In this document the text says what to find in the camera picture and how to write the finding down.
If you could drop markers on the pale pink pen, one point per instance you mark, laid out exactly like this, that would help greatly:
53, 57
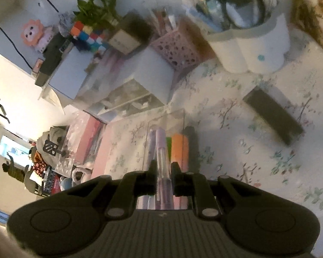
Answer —
151, 147

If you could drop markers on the green cap highlighter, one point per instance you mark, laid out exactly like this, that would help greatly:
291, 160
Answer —
168, 146

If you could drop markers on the clear plastic organizer tray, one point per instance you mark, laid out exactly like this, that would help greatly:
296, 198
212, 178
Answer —
172, 123

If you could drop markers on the white storage box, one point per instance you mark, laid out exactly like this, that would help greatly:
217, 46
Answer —
70, 74

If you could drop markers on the pink plush toy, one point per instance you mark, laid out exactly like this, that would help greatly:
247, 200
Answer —
36, 35

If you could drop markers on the framed calligraphy planter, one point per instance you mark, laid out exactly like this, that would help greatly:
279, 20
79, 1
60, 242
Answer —
131, 32

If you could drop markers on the green bamboo plant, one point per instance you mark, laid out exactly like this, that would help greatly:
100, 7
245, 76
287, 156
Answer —
98, 14

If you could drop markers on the black pencil case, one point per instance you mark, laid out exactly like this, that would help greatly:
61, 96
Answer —
282, 123

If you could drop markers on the black magnifying glass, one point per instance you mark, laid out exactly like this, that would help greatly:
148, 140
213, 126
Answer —
245, 14

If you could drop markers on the pink box in plastic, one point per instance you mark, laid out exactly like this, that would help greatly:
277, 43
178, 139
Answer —
80, 138

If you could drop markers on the pink perforated pen cup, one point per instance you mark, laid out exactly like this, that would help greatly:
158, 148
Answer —
183, 47

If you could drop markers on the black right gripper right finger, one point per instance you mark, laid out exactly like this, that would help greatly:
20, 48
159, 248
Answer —
196, 187

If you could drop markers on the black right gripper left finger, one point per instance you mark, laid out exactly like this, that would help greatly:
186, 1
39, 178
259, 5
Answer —
125, 191

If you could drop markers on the dark green flat box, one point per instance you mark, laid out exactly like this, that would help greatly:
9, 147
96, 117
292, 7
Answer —
52, 57

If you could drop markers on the colourful rubik cube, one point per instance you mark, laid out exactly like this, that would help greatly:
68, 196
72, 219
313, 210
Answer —
88, 39

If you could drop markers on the white flower-shaped pen holder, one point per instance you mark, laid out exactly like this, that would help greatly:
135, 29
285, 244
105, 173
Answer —
259, 50

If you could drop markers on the floral table cloth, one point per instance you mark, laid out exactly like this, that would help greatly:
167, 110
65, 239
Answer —
233, 139

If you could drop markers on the purple clear pen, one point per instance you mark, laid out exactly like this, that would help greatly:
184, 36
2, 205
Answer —
164, 183

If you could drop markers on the white drawer organizer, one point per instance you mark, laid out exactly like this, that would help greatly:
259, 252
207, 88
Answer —
118, 87

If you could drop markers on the orange pink highlighter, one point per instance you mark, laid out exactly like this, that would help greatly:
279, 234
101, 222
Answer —
180, 151

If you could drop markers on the black marker pen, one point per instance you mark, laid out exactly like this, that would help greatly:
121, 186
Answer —
193, 162

